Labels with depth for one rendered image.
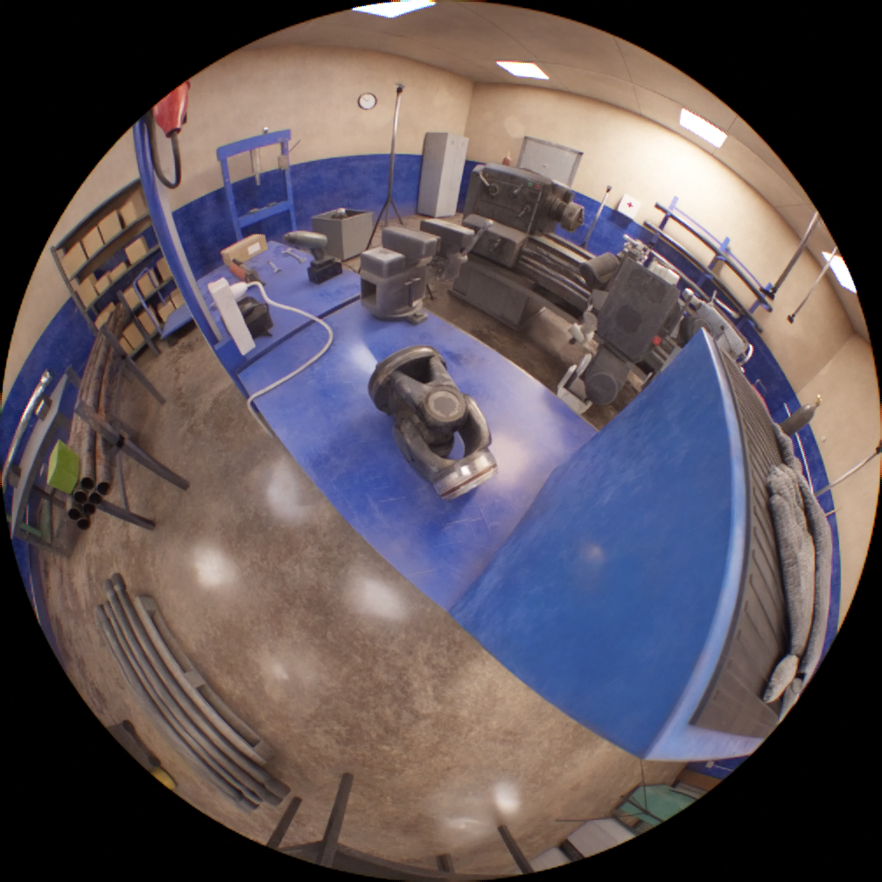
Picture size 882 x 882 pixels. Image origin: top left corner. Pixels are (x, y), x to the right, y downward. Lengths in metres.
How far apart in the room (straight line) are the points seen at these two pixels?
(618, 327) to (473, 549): 0.79
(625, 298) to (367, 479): 0.88
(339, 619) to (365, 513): 0.97
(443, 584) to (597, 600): 0.31
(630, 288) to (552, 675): 0.91
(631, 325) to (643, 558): 0.82
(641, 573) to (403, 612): 1.22
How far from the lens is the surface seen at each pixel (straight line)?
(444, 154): 5.45
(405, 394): 0.39
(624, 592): 0.15
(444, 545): 0.44
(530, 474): 0.52
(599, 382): 0.89
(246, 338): 0.72
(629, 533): 0.18
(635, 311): 0.92
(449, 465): 0.37
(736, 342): 2.37
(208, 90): 4.38
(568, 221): 2.22
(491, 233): 2.17
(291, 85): 4.59
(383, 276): 0.66
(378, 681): 1.44
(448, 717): 1.56
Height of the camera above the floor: 1.30
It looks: 61 degrees down
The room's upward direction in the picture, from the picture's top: 15 degrees clockwise
